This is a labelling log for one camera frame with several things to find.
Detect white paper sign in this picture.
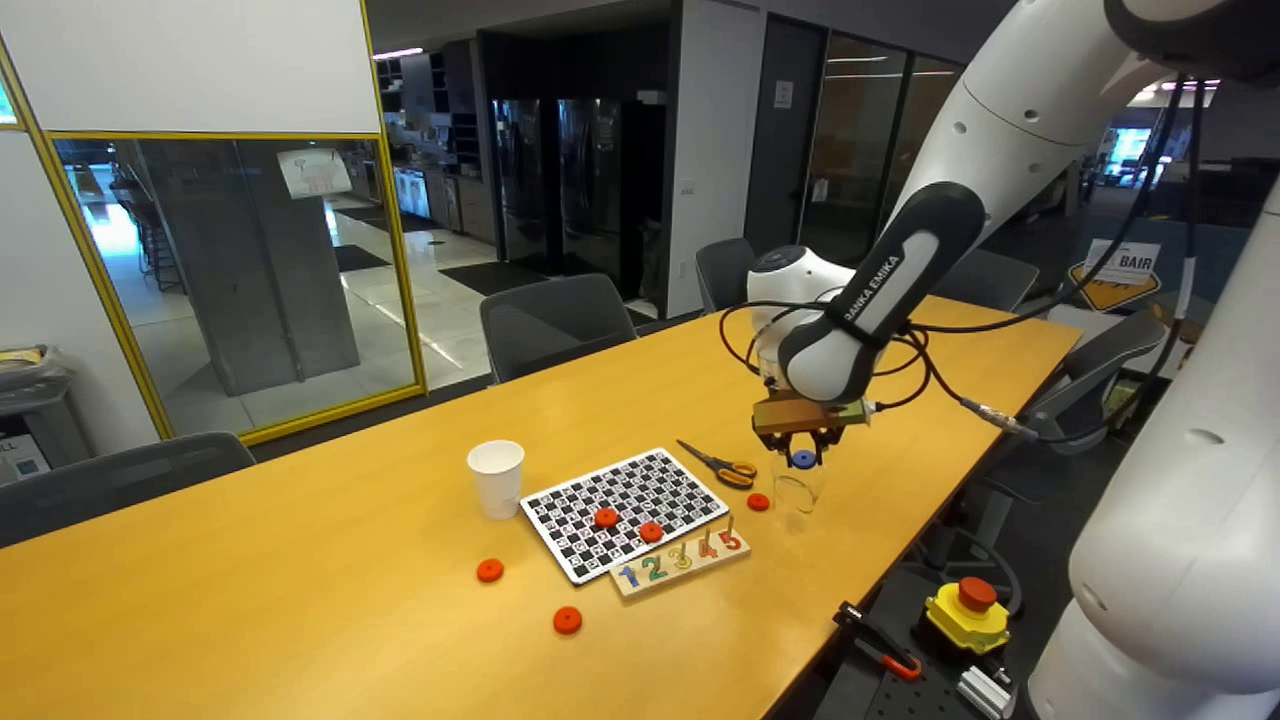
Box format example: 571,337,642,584
272,146,361,206

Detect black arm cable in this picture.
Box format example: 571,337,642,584
918,72,1204,450

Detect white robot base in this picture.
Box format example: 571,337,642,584
1025,598,1280,720

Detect grey ribbed metal bracket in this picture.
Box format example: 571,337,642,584
953,661,1021,720

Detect white paper cup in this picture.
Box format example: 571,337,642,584
464,435,534,523

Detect black white checkerboard marker board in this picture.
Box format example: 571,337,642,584
516,446,735,594

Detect clear plastic cup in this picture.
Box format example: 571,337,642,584
770,469,830,542

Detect large grey office chair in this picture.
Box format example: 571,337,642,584
476,274,642,386

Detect brown wrist camera box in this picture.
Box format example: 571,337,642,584
749,394,813,440

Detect orange handled scissors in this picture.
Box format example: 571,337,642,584
671,435,761,497

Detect black perforated breadboard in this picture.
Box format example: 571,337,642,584
806,636,976,720

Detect black orange bar clamp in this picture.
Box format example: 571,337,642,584
830,601,928,687

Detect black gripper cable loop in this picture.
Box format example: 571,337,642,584
716,298,937,415

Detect grey office printer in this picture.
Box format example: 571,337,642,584
0,341,89,492

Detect yellow emergency stop button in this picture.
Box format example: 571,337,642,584
924,573,1015,661

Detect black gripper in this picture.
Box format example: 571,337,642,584
781,394,871,471

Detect wooden number puzzle board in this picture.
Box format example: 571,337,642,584
607,516,758,603

